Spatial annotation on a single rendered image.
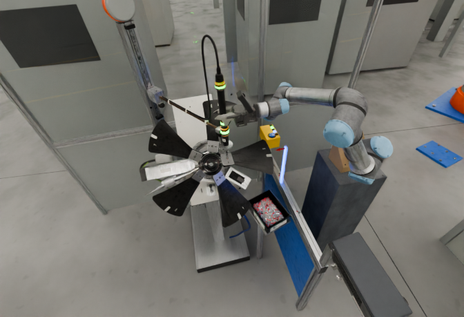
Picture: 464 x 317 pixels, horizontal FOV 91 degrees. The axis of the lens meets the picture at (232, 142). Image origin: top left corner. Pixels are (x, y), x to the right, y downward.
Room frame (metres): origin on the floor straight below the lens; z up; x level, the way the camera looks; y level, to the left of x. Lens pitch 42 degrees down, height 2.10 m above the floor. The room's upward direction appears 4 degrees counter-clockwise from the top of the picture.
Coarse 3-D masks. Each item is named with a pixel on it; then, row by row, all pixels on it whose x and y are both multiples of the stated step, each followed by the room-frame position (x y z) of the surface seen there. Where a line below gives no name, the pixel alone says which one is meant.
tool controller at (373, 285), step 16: (336, 240) 0.37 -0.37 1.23; (352, 240) 0.36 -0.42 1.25; (336, 256) 0.33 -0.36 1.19; (352, 256) 0.31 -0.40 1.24; (368, 256) 0.30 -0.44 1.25; (352, 272) 0.26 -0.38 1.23; (368, 272) 0.26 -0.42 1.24; (384, 272) 0.25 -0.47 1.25; (352, 288) 0.23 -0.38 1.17; (368, 288) 0.21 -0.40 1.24; (384, 288) 0.21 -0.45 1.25; (368, 304) 0.17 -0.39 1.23; (384, 304) 0.17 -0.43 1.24; (400, 304) 0.16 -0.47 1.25
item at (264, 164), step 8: (256, 144) 0.99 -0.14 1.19; (264, 144) 0.99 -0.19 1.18; (232, 152) 0.94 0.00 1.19; (240, 152) 0.94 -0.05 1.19; (248, 152) 0.94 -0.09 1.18; (256, 152) 0.93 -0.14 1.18; (264, 152) 0.94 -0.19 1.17; (240, 160) 0.87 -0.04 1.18; (248, 160) 0.87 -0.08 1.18; (256, 160) 0.88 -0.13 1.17; (264, 160) 0.88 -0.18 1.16; (272, 160) 0.89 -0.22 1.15; (248, 168) 0.83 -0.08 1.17; (256, 168) 0.83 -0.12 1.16; (264, 168) 0.84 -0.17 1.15; (272, 168) 0.84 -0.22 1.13
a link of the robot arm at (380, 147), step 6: (372, 138) 0.86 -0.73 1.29; (378, 138) 0.84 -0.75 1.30; (384, 138) 0.84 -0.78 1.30; (366, 144) 0.85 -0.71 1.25; (372, 144) 0.82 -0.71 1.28; (378, 144) 0.81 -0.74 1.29; (384, 144) 0.82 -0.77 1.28; (390, 144) 0.82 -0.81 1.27; (366, 150) 0.82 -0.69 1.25; (372, 150) 0.80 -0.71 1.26; (378, 150) 0.79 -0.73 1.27; (384, 150) 0.79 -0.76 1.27; (390, 150) 0.79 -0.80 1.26; (378, 156) 0.77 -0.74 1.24; (384, 156) 0.76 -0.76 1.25
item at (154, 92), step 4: (148, 88) 1.35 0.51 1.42; (152, 88) 1.35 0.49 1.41; (156, 88) 1.35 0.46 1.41; (160, 88) 1.35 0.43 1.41; (148, 92) 1.32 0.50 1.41; (152, 92) 1.31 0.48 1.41; (156, 92) 1.30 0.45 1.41; (160, 92) 1.31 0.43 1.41; (148, 96) 1.33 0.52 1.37; (152, 96) 1.30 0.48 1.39; (156, 96) 1.28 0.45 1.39; (164, 96) 1.32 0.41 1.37; (152, 100) 1.31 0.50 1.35; (156, 100) 1.28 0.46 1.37; (160, 100) 1.30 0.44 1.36
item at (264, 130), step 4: (272, 124) 1.32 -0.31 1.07; (260, 128) 1.29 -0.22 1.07; (264, 128) 1.28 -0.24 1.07; (268, 128) 1.27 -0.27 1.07; (260, 132) 1.28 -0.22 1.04; (264, 132) 1.24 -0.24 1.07; (268, 132) 1.24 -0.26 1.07; (272, 132) 1.23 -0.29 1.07; (276, 132) 1.23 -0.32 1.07; (260, 136) 1.28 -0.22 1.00; (264, 136) 1.20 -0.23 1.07; (268, 136) 1.19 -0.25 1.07; (276, 136) 1.18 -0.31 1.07; (268, 140) 1.16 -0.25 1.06; (272, 140) 1.16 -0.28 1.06; (276, 140) 1.17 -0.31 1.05; (268, 144) 1.16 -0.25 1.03; (272, 144) 1.16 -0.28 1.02; (276, 144) 1.17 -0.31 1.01
